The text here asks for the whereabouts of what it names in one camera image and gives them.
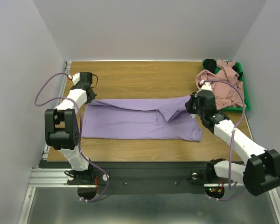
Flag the black t-shirt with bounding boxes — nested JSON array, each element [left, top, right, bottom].
[[203, 58, 217, 74]]

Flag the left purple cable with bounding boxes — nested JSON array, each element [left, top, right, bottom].
[[34, 72, 110, 203]]

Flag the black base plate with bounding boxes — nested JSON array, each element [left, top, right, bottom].
[[67, 161, 234, 196]]

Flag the aluminium front rail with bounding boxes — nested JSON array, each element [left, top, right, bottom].
[[28, 166, 280, 192]]

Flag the green plastic bin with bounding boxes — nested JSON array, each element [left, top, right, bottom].
[[201, 59, 252, 113]]

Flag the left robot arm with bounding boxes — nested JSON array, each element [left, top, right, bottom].
[[44, 72, 98, 185]]

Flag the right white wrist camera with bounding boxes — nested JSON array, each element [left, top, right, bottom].
[[198, 80, 212, 91]]

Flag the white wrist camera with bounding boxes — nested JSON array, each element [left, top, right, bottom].
[[68, 72, 80, 85], [198, 80, 212, 91]]

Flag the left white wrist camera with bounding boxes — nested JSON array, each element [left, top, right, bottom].
[[68, 72, 80, 85]]

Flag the right electronics board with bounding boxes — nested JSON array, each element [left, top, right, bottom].
[[204, 187, 225, 199]]

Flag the purple t-shirt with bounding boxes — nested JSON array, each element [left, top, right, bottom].
[[82, 96, 202, 142]]

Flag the pink t-shirt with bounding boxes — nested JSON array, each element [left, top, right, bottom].
[[195, 59, 244, 109]]

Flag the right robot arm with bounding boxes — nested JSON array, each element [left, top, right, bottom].
[[185, 90, 280, 196]]

